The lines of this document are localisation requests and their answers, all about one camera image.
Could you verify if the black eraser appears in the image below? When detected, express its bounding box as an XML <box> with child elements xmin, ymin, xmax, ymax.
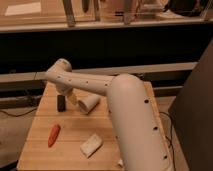
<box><xmin>57</xmin><ymin>95</ymin><xmax>66</xmax><ymax>112</ymax></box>

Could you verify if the white paper cup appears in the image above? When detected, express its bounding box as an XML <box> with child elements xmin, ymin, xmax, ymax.
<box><xmin>78</xmin><ymin>94</ymin><xmax>101</xmax><ymax>114</ymax></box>

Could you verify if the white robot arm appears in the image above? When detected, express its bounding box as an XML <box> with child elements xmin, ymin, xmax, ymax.
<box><xmin>45</xmin><ymin>58</ymin><xmax>174</xmax><ymax>171</ymax></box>

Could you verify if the white sponge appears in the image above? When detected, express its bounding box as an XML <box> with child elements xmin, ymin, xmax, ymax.
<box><xmin>80</xmin><ymin>134</ymin><xmax>103</xmax><ymax>158</ymax></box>

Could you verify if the orange carrot toy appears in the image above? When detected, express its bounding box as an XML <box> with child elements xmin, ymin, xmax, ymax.
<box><xmin>48</xmin><ymin>124</ymin><xmax>61</xmax><ymax>147</ymax></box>

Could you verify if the wooden table board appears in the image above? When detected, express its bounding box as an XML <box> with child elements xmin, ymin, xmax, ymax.
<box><xmin>17</xmin><ymin>83</ymin><xmax>124</xmax><ymax>171</ymax></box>

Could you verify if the black cable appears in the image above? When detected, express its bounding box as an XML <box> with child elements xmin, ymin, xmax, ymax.
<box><xmin>159</xmin><ymin>111</ymin><xmax>177</xmax><ymax>171</ymax></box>

